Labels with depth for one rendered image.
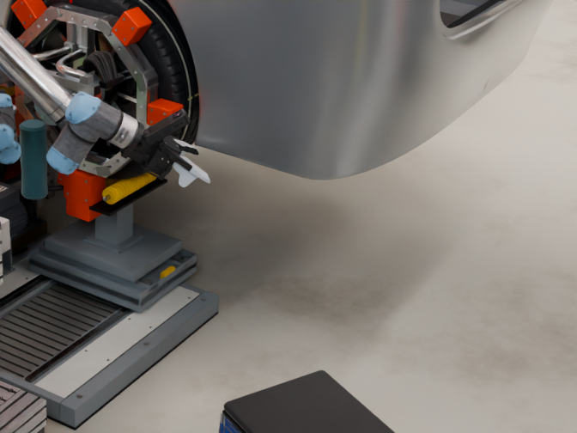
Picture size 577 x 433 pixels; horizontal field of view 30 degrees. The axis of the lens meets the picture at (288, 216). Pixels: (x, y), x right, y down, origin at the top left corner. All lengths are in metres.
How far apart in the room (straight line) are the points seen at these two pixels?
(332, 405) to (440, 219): 2.00
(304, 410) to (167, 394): 0.72
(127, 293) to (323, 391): 1.01
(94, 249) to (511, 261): 1.77
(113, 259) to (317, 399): 1.14
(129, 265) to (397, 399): 1.04
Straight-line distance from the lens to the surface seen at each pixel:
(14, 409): 3.16
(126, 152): 2.51
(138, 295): 3.79
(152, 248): 3.94
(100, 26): 3.46
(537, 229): 4.95
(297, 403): 3.01
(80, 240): 4.00
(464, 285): 4.38
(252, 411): 2.97
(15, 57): 2.57
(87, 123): 2.44
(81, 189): 3.71
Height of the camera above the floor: 2.14
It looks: 27 degrees down
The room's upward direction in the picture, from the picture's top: 5 degrees clockwise
